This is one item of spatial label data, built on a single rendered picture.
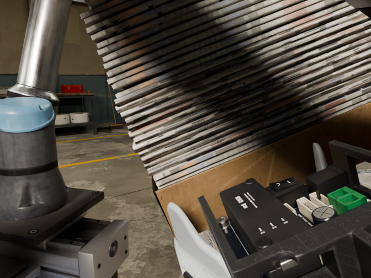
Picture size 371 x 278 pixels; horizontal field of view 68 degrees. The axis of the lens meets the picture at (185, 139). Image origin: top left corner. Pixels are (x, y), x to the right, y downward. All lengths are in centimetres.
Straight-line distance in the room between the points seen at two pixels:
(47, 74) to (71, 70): 623
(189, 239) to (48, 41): 66
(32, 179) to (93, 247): 18
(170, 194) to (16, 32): 672
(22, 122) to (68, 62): 640
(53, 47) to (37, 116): 22
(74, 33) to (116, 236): 663
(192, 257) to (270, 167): 8
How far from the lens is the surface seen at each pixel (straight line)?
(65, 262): 62
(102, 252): 60
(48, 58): 76
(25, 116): 61
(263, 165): 21
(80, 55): 709
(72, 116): 640
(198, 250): 17
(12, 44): 682
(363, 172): 96
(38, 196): 64
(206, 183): 20
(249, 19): 21
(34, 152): 62
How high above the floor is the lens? 108
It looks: 11 degrees down
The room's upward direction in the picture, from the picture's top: straight up
